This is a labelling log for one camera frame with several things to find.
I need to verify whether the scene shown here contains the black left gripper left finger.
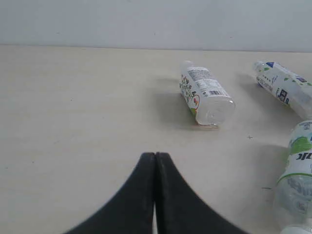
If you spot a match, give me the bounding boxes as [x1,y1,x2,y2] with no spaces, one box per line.
[67,153,156,234]

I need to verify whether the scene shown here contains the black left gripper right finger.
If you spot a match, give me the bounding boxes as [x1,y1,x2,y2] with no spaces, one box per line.
[155,152,245,234]

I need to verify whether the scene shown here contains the square clear bottle white label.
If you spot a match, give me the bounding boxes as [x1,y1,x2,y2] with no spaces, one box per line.
[179,61,235,126]

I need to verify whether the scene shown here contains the clear bottle green label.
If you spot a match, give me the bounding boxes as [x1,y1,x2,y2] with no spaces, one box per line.
[273,120,312,234]

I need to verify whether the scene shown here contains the clear bottle blue white label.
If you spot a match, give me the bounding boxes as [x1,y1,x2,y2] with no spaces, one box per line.
[253,61,312,120]

